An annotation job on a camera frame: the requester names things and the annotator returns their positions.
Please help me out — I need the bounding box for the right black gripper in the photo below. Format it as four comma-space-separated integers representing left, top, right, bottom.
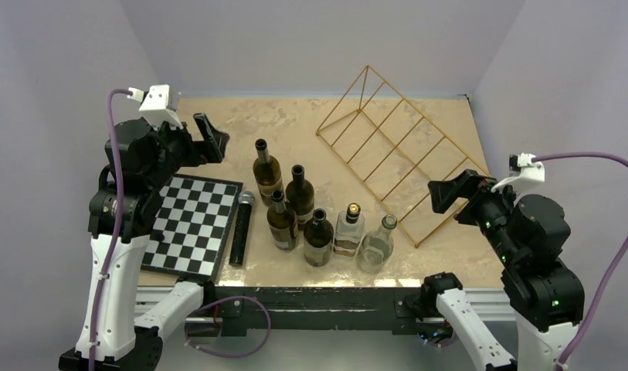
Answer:
428, 165, 526, 262

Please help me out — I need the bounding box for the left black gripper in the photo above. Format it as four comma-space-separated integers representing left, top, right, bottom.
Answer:
144, 112, 227, 189

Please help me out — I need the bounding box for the dark wine bottle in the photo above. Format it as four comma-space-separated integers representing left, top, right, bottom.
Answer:
304, 208, 334, 267
253, 138, 283, 206
266, 190, 298, 251
286, 165, 314, 230

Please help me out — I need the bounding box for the clear glass bottle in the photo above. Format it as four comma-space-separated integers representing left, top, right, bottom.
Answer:
356, 214, 398, 274

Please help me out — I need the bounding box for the clear liquor bottle black cap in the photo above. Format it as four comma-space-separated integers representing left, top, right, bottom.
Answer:
332, 203, 365, 257

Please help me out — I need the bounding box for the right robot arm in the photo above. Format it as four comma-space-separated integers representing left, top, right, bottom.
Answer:
413, 166, 585, 370

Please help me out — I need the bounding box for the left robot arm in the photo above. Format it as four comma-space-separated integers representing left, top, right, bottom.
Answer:
58, 113, 241, 370

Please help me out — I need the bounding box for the black white chessboard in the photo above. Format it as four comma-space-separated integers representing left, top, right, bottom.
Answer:
141, 174, 243, 281

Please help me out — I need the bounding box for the gold wire wine rack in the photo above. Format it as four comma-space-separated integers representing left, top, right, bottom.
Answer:
315, 65, 489, 247

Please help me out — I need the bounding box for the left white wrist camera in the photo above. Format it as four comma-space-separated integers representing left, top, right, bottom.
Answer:
127, 84, 184, 131

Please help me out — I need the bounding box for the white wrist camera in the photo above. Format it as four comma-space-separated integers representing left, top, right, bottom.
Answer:
491, 153, 545, 194
127, 84, 184, 131

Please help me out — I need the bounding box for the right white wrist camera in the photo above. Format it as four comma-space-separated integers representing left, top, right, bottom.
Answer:
491, 153, 545, 194

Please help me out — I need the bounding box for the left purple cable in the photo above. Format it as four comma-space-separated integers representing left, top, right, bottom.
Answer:
87, 88, 135, 371

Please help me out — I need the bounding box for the black table front rail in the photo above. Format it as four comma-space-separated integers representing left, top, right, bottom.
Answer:
205, 286, 421, 336

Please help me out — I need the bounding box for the purple cable loop under table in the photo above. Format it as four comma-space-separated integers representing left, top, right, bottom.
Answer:
184, 295, 272, 359

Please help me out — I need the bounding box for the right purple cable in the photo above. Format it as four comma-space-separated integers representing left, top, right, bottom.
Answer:
531, 151, 628, 369

